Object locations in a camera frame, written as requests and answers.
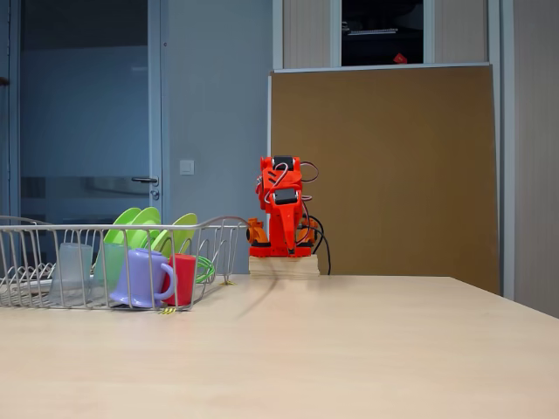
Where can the brown cork board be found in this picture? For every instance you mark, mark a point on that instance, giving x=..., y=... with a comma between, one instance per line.
x=393, y=153

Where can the grey glass door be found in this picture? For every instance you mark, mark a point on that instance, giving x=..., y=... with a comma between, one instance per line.
x=87, y=109

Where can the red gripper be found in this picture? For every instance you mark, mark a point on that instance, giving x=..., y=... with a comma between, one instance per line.
x=286, y=219

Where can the purple plastic mug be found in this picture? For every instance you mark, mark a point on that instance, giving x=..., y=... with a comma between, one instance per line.
x=137, y=279

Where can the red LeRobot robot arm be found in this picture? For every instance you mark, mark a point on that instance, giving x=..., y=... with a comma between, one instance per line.
x=279, y=174

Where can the orange table clamp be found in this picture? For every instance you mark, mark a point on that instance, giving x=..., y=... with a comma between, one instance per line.
x=257, y=231

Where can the white light switch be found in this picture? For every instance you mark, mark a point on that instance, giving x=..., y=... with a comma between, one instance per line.
x=187, y=167

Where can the yellow black striped tape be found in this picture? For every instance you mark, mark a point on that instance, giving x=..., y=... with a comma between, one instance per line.
x=167, y=311

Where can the wooden base block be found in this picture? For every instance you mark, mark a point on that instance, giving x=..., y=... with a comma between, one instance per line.
x=284, y=267

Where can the translucent grey plastic cup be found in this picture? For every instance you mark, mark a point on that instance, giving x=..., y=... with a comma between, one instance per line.
x=107, y=266
x=70, y=270

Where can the green plastic plate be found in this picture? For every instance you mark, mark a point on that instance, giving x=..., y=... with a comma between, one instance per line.
x=118, y=233
x=148, y=218
x=183, y=235

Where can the red plastic cup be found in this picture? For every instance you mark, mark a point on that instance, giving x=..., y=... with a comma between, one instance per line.
x=183, y=279

